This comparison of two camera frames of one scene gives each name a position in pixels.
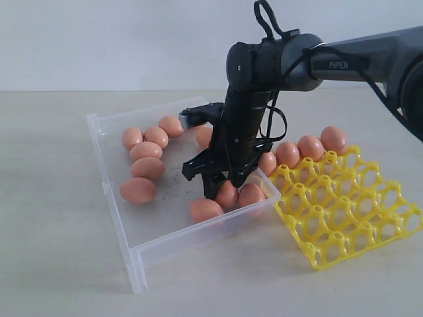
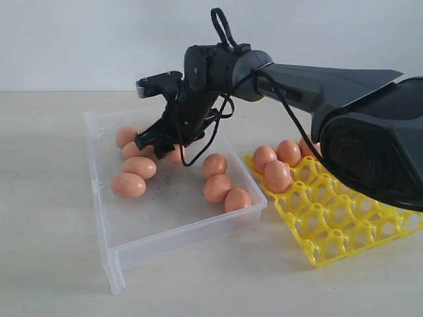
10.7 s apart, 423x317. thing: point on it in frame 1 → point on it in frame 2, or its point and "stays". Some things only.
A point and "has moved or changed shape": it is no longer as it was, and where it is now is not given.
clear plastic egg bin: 140,151 has moved or changed shape
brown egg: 267,162 stays
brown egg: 287,153 stays
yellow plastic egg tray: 340,206 stays
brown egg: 250,193 → 236,199
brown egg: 227,197 → 277,176
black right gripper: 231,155 → 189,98
